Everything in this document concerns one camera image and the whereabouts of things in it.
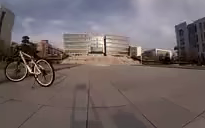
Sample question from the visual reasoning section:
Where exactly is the sandy earth mound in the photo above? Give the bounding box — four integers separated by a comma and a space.
61, 54, 142, 67

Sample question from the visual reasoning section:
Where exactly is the pale glass-fronted building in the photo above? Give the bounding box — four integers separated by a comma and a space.
62, 32, 131, 57

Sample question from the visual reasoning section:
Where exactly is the small pale building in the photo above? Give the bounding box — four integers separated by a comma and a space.
128, 45, 143, 59

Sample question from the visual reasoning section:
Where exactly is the grey concrete slab pavement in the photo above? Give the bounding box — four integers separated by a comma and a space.
0, 63, 205, 128

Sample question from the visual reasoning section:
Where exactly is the low pale building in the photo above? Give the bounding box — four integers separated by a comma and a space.
141, 48, 175, 63

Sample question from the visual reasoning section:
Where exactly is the brown building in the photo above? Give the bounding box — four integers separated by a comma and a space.
35, 39, 65, 62

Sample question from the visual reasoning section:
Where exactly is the white bicycle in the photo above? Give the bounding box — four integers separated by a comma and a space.
4, 49, 56, 88

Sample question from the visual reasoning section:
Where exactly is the tree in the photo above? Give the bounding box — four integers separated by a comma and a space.
9, 35, 40, 62

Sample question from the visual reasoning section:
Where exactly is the grey multi-storey building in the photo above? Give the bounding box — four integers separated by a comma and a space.
174, 13, 205, 66

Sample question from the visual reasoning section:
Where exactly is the tall grey building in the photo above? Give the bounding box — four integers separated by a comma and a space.
0, 4, 16, 63

